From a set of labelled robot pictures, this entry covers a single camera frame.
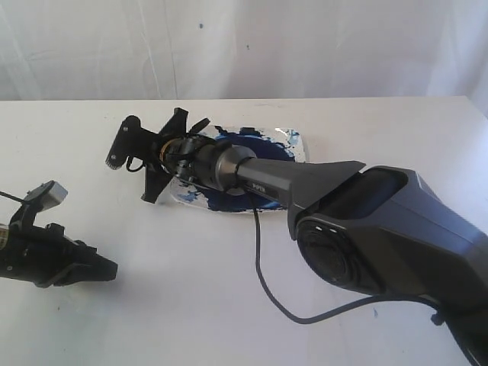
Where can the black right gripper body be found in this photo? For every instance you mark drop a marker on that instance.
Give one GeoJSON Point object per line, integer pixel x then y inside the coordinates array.
{"type": "Point", "coordinates": [172, 154]}

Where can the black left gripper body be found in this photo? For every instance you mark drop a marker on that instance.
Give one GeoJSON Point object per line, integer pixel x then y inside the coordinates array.
{"type": "Point", "coordinates": [43, 256]}

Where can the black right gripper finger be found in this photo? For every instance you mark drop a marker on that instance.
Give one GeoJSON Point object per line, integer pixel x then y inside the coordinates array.
{"type": "Point", "coordinates": [132, 141]}

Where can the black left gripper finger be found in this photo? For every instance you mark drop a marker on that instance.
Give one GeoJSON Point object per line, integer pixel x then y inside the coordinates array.
{"type": "Point", "coordinates": [95, 269]}

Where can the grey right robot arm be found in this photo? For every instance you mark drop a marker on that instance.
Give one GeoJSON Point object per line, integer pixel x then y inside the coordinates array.
{"type": "Point", "coordinates": [378, 231]}

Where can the white plate with blue paint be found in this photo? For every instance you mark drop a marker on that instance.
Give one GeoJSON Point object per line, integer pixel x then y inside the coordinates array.
{"type": "Point", "coordinates": [268, 143]}

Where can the white backdrop curtain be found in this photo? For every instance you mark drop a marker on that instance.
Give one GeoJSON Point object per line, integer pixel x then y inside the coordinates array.
{"type": "Point", "coordinates": [54, 50]}

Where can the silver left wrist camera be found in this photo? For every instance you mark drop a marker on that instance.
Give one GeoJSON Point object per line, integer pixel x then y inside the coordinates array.
{"type": "Point", "coordinates": [46, 196]}

